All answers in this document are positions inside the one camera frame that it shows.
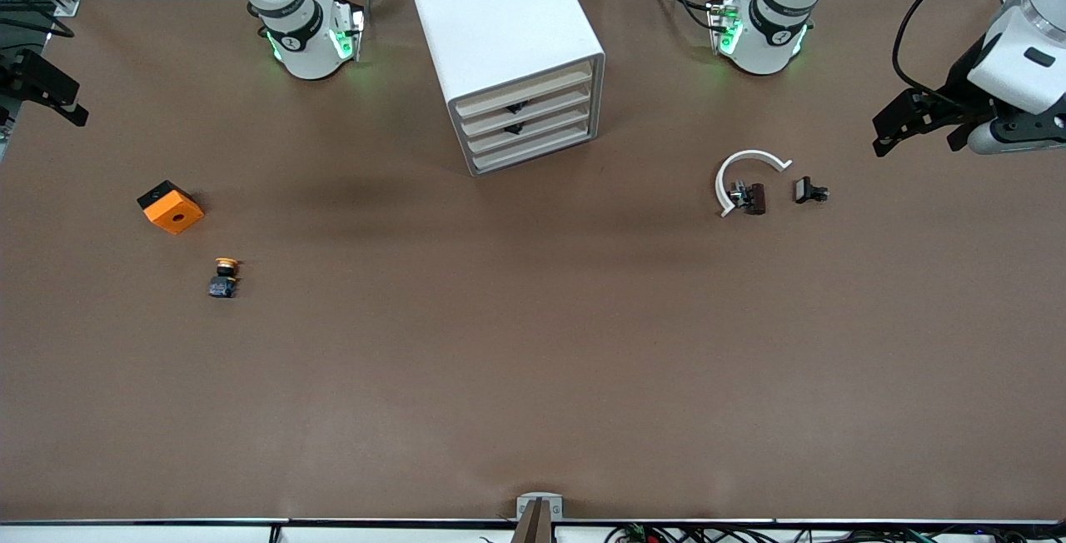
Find orange button with blue base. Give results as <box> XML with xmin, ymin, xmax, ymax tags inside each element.
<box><xmin>208</xmin><ymin>257</ymin><xmax>242</xmax><ymax>300</ymax></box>

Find orange and black button box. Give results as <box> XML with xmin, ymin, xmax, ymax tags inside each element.
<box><xmin>137</xmin><ymin>181</ymin><xmax>205</xmax><ymax>236</ymax></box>

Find white drawer cabinet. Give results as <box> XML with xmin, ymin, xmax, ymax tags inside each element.
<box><xmin>403</xmin><ymin>0</ymin><xmax>606</xmax><ymax>177</ymax></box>

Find brown block with metal clip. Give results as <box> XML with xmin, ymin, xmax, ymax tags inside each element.
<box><xmin>729</xmin><ymin>181</ymin><xmax>768</xmax><ymax>217</ymax></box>

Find brown table mat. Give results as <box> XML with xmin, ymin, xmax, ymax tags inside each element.
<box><xmin>0</xmin><ymin>0</ymin><xmax>1066</xmax><ymax>523</ymax></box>

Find brown tapered bar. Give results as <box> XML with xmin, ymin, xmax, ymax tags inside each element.
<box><xmin>510</xmin><ymin>500</ymin><xmax>555</xmax><ymax>543</ymax></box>

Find black right camera cable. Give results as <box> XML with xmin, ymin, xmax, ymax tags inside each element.
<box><xmin>0</xmin><ymin>0</ymin><xmax>77</xmax><ymax>38</ymax></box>

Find black camera cable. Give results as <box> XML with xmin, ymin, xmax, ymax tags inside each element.
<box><xmin>893</xmin><ymin>0</ymin><xmax>1013</xmax><ymax>96</ymax></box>
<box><xmin>0</xmin><ymin>0</ymin><xmax>77</xmax><ymax>38</ymax></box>

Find black left camera cable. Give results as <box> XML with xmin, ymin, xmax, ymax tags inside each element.
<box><xmin>893</xmin><ymin>0</ymin><xmax>1013</xmax><ymax>96</ymax></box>

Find white curved plastic ring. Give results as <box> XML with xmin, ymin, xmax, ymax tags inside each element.
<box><xmin>715</xmin><ymin>149</ymin><xmax>793</xmax><ymax>218</ymax></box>

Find tangled black cables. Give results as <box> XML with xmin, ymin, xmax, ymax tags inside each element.
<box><xmin>606</xmin><ymin>522</ymin><xmax>1066</xmax><ymax>543</ymax></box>

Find grey metal bracket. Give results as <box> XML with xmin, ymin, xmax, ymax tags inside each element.
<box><xmin>516</xmin><ymin>493</ymin><xmax>564</xmax><ymax>521</ymax></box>

